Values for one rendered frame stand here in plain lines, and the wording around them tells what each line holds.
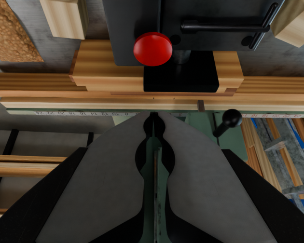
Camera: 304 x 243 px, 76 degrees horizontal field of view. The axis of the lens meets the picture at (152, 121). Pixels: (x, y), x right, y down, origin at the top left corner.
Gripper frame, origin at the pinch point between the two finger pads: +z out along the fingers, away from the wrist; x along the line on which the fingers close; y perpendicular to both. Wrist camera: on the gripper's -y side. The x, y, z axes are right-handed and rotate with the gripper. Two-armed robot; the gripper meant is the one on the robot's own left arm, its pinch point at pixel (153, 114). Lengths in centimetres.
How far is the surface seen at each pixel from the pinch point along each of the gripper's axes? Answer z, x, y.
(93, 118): 191, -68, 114
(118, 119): 50, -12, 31
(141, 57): 5.3, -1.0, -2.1
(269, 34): 19.7, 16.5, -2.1
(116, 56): 7.3, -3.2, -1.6
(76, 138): 206, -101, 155
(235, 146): 8.9, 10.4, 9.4
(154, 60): 5.4, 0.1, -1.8
